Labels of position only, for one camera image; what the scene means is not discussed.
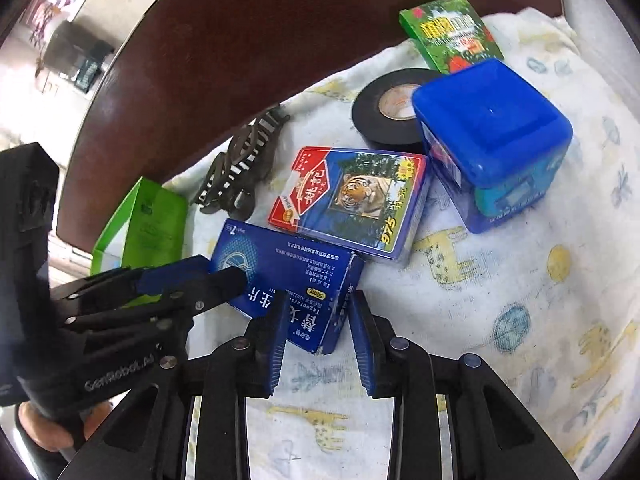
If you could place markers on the dark grey cabinet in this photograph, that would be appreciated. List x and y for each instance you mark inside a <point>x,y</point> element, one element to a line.
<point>75,55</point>

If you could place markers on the small green printed box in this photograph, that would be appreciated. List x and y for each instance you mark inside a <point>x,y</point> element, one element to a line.
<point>450,35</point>

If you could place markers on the dark brown table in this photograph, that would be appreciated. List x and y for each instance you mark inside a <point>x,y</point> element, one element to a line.
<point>200,60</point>

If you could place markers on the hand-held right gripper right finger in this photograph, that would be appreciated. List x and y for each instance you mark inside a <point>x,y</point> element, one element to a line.
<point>362,350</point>

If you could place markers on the playing card box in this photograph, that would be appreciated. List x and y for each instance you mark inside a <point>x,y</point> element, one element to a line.
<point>350,205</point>

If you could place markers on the green cardboard box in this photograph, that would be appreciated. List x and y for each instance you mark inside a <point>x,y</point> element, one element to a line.
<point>150,220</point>

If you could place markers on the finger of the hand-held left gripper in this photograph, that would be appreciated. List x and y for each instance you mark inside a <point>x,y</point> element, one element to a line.
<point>170,275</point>
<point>215,287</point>

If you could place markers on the blue medicine box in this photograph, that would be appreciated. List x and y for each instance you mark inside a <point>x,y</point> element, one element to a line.
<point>300,270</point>

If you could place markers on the person's left hand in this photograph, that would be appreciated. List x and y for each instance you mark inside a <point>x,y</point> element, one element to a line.
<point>50,432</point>

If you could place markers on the giraffe printed cloth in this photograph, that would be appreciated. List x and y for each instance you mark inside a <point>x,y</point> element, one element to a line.
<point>500,310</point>

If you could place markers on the black tape roll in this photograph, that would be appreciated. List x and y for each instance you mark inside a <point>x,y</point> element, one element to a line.
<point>370,120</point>

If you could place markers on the brown striped hair clip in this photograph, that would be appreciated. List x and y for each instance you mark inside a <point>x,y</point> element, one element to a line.
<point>245,160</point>

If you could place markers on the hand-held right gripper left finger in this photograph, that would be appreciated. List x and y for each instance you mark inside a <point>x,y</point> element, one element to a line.
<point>277,350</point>

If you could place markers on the blue plastic box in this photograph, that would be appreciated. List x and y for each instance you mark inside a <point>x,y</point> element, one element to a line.
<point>490,130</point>

